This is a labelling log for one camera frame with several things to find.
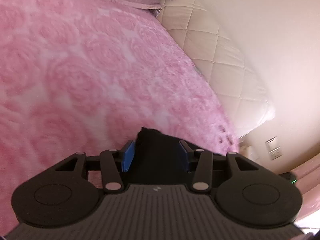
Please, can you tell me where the black garment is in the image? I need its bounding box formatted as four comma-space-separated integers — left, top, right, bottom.
121, 127, 205, 185

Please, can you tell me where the cream quilted mattress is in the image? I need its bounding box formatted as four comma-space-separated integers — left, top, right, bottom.
157, 0, 275, 137

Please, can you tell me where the pink floral blanket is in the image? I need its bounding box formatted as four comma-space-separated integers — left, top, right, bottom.
1, 0, 239, 234

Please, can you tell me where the wall switch and socket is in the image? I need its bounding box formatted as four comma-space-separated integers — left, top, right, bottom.
265, 137, 282, 160

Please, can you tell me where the pink curtain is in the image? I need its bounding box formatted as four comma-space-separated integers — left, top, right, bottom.
279, 161, 319, 232

